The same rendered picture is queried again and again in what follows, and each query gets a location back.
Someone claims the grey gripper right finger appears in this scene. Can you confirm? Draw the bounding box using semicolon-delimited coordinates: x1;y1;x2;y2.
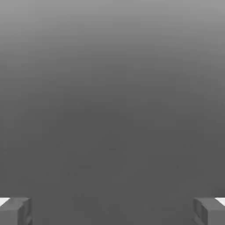
192;197;225;225

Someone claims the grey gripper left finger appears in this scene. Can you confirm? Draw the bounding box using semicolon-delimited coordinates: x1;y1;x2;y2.
0;197;33;225

